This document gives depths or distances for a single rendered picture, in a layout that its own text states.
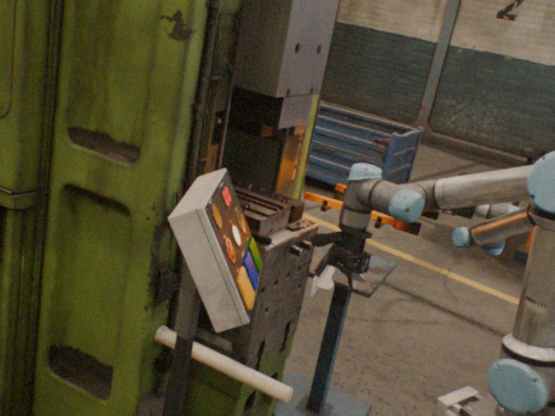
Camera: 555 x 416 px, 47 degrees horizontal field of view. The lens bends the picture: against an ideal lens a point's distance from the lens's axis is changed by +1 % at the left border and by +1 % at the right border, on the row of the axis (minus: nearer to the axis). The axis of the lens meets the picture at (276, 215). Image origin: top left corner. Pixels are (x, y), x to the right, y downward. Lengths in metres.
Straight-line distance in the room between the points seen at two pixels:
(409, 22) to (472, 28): 0.97
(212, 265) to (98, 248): 0.74
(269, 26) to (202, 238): 0.73
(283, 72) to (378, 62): 8.64
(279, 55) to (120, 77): 0.45
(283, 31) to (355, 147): 4.14
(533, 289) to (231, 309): 0.61
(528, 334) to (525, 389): 0.11
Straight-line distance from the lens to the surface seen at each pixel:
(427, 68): 10.09
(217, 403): 2.26
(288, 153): 2.33
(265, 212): 2.01
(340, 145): 5.96
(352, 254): 1.58
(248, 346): 2.09
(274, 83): 1.83
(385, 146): 5.78
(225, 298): 1.38
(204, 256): 1.35
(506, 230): 2.28
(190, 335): 1.62
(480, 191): 1.52
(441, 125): 9.99
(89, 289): 2.11
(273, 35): 1.83
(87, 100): 1.97
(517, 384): 1.40
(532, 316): 1.37
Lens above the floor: 1.62
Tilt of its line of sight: 18 degrees down
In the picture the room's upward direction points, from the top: 11 degrees clockwise
